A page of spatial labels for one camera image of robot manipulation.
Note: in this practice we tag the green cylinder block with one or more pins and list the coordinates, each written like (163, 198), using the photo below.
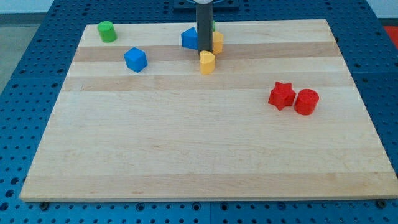
(106, 31)

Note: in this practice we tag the wooden board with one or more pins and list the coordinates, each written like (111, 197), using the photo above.
(169, 133)

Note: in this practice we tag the blue triangular block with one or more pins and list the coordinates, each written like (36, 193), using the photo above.
(189, 38)

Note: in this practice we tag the red cylinder block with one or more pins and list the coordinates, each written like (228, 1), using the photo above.
(306, 102)

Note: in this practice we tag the yellow heart block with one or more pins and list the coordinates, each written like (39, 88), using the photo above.
(207, 62)

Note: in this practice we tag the blue cube block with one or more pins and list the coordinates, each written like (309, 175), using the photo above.
(135, 59)

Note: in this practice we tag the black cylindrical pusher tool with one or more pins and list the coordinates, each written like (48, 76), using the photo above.
(204, 17)

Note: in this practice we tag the yellow hexagon block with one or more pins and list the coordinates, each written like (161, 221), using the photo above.
(218, 39)

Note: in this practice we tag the red star block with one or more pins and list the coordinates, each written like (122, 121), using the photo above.
(282, 95)

